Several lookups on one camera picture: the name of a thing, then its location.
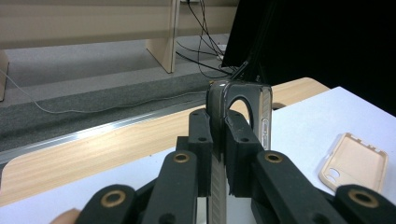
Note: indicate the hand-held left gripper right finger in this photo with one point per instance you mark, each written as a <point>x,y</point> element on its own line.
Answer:
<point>241,155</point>

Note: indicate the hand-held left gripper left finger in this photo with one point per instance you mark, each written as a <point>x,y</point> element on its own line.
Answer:
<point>202,146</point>

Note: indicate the peach phone case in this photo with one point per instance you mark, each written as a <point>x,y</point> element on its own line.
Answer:
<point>355,161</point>

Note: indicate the black metal stand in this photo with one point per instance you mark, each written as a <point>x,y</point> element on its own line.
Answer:
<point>246,70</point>

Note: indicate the black curtain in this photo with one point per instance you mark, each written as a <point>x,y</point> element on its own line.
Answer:
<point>327,46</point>

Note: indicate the wooden bench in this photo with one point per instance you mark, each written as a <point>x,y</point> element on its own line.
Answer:
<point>93,21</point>

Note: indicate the aluminium floor rail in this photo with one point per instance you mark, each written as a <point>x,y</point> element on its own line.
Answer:
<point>93,132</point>

